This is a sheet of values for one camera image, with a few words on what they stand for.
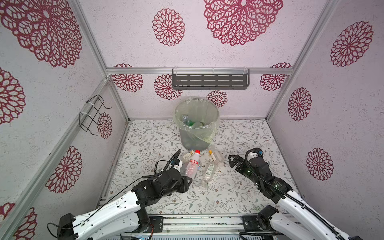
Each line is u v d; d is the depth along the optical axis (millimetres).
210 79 997
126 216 603
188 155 922
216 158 934
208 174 855
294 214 487
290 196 493
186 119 922
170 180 525
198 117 1001
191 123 997
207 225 746
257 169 565
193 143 1019
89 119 754
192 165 741
